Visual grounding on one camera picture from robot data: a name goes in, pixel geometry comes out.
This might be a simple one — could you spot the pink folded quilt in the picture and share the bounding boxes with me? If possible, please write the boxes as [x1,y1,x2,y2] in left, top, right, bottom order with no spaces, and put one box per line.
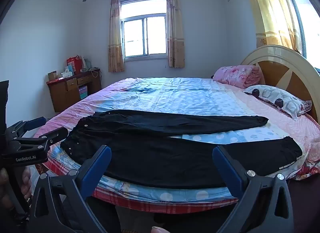
[212,65,266,89]

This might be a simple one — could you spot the white cable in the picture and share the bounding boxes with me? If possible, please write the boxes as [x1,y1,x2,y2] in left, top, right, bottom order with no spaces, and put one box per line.
[90,67,103,89]

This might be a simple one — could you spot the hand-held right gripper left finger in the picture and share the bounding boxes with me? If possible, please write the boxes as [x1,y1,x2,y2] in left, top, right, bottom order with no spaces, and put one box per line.
[26,145,112,233]

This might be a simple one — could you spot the large side window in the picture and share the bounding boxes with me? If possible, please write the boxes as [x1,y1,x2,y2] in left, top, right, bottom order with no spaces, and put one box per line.
[275,0,320,69]

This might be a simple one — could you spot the brown wooden desk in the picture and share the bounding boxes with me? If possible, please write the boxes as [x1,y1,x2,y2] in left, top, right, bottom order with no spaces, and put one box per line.
[46,68,102,113]

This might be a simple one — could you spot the beige floral curtain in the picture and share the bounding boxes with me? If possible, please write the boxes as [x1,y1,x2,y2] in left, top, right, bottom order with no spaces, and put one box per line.
[166,0,186,68]
[107,0,125,73]

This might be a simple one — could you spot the yellow curtain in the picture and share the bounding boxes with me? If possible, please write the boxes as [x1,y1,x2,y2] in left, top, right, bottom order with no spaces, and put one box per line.
[240,0,303,53]

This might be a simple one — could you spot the black pants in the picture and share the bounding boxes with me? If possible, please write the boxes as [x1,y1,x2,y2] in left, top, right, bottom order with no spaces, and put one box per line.
[60,109,303,190]

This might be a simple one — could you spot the person's left hand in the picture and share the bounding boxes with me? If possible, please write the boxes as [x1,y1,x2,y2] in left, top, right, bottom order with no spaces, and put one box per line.
[0,167,32,214]

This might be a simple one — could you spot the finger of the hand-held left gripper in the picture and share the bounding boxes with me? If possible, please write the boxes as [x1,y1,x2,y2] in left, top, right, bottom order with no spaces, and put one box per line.
[12,127,69,151]
[5,116,47,140]

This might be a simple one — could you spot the red plaid blanket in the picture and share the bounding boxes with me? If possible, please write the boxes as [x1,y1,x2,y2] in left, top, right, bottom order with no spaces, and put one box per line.
[41,145,239,215]

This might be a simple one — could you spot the blue pink polka dot bed sheet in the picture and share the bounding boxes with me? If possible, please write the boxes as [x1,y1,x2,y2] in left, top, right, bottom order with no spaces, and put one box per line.
[34,76,320,201]

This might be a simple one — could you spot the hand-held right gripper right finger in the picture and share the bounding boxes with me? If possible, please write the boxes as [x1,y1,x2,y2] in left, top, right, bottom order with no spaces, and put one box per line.
[212,145,300,233]

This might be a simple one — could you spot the pink storage box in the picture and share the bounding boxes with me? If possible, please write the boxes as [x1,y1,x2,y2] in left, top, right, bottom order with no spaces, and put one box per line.
[78,85,89,100]

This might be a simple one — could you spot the cream and wood headboard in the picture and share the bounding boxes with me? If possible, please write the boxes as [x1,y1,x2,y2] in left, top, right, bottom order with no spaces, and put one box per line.
[240,45,320,123]

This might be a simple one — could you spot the white framed window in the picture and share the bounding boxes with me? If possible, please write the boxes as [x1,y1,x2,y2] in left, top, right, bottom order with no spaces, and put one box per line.
[120,0,168,60]

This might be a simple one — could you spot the grey patterned pillow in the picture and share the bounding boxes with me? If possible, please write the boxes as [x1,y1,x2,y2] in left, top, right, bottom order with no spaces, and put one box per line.
[243,84,313,121]

